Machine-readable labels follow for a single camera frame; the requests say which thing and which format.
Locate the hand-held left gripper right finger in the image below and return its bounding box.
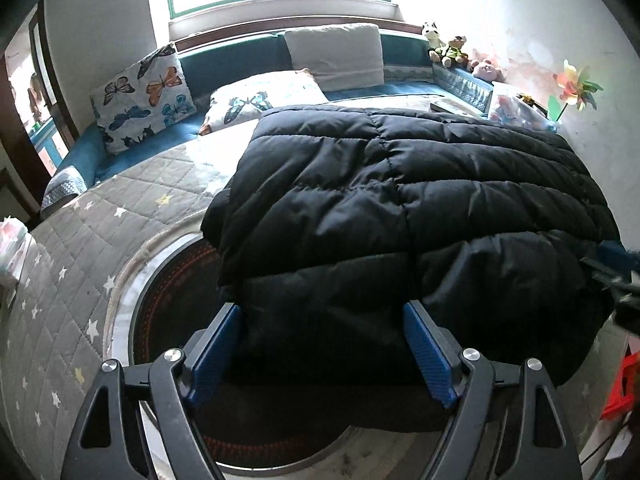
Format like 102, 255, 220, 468
402, 300, 584, 480

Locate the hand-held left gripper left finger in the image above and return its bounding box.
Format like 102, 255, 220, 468
60, 302, 245, 480

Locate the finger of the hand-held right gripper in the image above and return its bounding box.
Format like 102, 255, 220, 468
579, 239, 640, 307

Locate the black puffer jacket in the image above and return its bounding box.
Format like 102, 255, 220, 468
201, 105, 623, 433

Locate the round black glass table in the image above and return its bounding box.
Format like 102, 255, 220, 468
107, 232, 396, 471

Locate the red paper item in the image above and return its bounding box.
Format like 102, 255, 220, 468
602, 350, 640, 421

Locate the colourful pinwheel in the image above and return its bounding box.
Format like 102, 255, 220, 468
547, 59, 605, 126

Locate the grey star quilted blanket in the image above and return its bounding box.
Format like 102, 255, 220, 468
0, 97, 626, 480

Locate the clear plastic bag of toys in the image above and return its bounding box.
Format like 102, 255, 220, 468
487, 84, 561, 133

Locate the flat grey box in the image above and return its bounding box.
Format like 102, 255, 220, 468
430, 100, 473, 116

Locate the pink plush toy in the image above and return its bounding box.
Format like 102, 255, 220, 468
468, 57, 507, 83

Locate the white plastic packet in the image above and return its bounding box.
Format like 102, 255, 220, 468
0, 216, 30, 288

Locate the brown plush bear green outfit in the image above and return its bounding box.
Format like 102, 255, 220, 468
434, 35, 470, 68

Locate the small butterfly print pillow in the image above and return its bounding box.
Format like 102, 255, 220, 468
198, 69, 330, 137

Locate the large butterfly print pillow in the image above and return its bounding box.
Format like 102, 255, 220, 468
89, 42, 198, 156

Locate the teal bench cushion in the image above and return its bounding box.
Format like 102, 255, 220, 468
40, 30, 496, 211

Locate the white and black plush toy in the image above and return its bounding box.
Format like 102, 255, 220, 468
420, 21, 447, 63

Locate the plain beige pillow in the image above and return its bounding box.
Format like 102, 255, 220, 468
284, 23, 386, 92

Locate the wooden door frame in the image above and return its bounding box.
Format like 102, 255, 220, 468
2, 2, 81, 221

